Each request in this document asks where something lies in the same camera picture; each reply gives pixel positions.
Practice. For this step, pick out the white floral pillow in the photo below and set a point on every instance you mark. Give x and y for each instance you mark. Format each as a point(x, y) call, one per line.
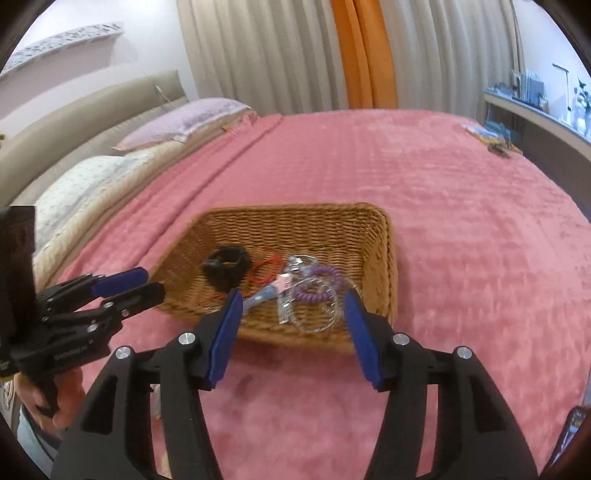
point(78, 184)

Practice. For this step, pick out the colourful booklet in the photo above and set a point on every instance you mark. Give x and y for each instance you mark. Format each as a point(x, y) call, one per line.
point(482, 130)

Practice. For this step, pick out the row of upright books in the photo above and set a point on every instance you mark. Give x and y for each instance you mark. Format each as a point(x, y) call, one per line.
point(526, 87)

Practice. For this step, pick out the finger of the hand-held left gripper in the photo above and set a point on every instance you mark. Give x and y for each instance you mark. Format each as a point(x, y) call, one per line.
point(122, 279)
point(138, 297)

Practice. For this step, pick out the beige curtain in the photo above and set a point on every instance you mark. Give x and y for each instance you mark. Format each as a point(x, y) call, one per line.
point(452, 50)
point(263, 50)

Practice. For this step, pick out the person's light blue trousers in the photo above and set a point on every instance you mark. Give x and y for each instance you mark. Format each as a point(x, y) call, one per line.
point(39, 443)

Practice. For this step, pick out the white vase with flowers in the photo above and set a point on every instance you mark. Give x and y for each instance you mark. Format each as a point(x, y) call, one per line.
point(582, 106)

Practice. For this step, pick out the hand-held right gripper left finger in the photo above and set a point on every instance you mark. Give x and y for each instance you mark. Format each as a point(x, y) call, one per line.
point(226, 337)

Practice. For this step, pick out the grey desk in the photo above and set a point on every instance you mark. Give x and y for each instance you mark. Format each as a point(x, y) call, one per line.
point(540, 120)

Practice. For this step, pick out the purple pillow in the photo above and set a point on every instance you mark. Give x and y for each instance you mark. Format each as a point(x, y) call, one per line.
point(194, 117)

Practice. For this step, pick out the white desk lamp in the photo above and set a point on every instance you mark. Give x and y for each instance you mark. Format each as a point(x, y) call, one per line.
point(565, 92)

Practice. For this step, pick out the beige padded headboard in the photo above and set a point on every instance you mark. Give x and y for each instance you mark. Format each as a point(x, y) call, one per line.
point(92, 110)

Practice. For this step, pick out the cream folded quilt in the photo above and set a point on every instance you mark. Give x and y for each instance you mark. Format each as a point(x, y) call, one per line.
point(152, 157)

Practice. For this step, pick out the person's left hand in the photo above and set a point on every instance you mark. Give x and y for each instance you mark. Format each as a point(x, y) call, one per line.
point(69, 397)

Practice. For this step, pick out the blue and silver hair clip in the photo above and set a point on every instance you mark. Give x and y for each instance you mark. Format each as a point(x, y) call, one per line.
point(263, 297)

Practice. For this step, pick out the white patterned wall shelf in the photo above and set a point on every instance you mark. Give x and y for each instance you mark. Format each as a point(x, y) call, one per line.
point(60, 41)

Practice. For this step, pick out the black wrist watch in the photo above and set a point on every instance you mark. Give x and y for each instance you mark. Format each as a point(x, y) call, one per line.
point(226, 270)

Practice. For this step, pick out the pink fleece blanket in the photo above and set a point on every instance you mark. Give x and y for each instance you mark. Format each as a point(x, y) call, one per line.
point(461, 277)

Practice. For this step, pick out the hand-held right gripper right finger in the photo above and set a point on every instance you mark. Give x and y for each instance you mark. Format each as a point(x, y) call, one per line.
point(362, 337)

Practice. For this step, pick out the dark flat device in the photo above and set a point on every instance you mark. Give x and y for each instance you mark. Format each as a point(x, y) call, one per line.
point(570, 443)

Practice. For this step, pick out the brown wicker basket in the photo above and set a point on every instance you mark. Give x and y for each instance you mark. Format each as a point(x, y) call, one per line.
point(369, 277)

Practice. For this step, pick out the orange curtain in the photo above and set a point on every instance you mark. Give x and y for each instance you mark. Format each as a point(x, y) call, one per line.
point(369, 50)

